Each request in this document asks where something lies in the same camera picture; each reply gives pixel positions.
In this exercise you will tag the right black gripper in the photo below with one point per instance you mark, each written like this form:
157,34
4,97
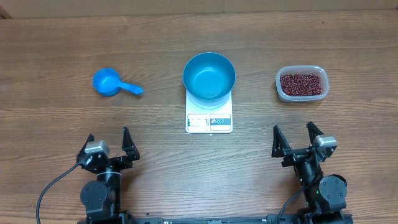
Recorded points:
280,148

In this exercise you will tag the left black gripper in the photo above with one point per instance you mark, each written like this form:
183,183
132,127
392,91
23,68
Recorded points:
131,152

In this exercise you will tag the red adzuki beans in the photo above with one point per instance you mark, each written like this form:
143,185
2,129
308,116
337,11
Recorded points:
301,84

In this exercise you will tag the blue plastic measuring scoop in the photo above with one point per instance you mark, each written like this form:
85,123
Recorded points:
106,81

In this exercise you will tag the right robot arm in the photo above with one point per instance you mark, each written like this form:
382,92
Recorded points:
325,195

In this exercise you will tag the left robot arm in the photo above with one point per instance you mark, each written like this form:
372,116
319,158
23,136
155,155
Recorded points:
102,197

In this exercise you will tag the white digital kitchen scale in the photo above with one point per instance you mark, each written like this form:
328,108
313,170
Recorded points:
209,117

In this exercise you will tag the blue metal bowl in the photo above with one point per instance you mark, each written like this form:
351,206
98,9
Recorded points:
209,76

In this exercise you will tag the clear plastic container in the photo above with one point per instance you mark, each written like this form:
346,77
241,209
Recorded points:
302,69

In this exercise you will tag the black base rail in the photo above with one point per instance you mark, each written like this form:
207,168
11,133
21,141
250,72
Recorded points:
270,219

